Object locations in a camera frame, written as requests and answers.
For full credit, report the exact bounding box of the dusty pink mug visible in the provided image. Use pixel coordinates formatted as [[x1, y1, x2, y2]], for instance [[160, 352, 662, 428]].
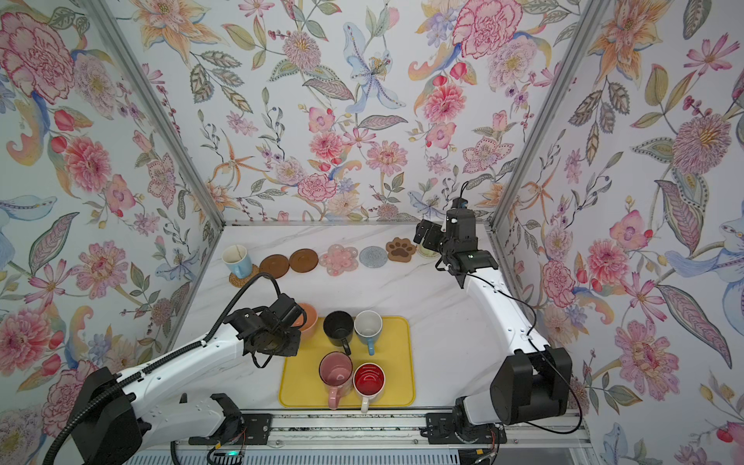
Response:
[[319, 352, 354, 410]]

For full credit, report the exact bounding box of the dark brown round coaster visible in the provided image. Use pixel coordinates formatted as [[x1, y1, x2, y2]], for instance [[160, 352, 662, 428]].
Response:
[[289, 248, 319, 273]]

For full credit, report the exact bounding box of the brown paw coaster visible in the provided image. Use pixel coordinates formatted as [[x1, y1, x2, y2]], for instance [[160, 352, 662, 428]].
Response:
[[385, 238, 417, 263]]

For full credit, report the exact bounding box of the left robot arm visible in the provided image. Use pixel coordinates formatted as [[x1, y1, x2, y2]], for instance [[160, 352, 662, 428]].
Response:
[[44, 294, 307, 464]]

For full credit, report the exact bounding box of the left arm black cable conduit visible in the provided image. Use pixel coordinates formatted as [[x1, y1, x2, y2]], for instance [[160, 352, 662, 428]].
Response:
[[41, 271, 283, 465]]

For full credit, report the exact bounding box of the white mug blue handle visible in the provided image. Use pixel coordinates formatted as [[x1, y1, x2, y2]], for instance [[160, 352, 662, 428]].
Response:
[[354, 310, 384, 356]]

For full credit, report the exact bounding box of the red interior white mug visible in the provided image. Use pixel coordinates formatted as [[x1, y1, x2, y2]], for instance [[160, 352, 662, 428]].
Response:
[[353, 362, 387, 414]]

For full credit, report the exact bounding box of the white mug green handle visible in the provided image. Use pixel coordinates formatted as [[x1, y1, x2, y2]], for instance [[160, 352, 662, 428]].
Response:
[[417, 245, 440, 259]]

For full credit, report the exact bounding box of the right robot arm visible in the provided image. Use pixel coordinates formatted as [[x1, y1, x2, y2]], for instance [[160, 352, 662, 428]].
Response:
[[414, 197, 573, 443]]

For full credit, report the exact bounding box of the orange mug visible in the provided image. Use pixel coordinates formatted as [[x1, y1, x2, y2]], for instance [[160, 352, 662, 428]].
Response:
[[293, 302, 318, 341]]

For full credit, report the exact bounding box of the cream mug blue handle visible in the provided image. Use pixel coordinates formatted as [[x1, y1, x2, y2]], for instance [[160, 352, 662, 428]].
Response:
[[222, 244, 253, 279]]

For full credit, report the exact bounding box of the brown wooden round coaster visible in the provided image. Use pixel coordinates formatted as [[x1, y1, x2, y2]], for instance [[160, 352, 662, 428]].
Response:
[[259, 254, 290, 279]]

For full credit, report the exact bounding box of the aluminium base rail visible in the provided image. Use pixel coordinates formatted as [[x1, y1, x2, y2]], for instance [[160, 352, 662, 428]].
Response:
[[92, 406, 600, 465]]

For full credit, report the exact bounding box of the grey round coaster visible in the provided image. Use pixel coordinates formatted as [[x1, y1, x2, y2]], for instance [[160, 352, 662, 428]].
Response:
[[358, 246, 389, 269]]

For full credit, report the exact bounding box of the woven rattan round coaster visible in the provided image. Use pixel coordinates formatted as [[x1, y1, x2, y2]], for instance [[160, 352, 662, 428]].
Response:
[[229, 265, 260, 288]]

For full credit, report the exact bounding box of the pink flower coaster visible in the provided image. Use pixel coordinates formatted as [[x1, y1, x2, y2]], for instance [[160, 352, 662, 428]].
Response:
[[319, 244, 358, 277]]

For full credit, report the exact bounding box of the black mug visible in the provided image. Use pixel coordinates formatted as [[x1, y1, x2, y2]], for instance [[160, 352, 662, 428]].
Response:
[[323, 311, 355, 356]]

